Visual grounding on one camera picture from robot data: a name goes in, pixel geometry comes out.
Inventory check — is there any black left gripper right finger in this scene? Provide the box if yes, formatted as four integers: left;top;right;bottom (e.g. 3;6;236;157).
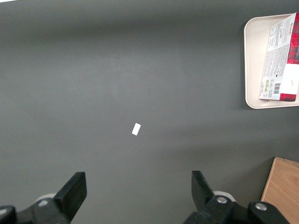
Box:
181;170;290;224

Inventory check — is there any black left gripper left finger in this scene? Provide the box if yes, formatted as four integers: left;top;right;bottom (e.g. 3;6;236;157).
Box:
0;172;88;224

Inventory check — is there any beige plastic tray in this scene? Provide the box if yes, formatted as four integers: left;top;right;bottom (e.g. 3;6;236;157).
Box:
243;13;299;110

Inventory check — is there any light wooden board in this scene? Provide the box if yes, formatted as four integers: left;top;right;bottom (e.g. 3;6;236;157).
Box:
260;157;299;224

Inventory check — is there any small white paper label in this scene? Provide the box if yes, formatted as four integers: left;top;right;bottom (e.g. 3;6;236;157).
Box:
131;123;142;136

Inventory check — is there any red and white carton box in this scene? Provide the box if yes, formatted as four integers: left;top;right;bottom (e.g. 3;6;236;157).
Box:
258;12;299;103

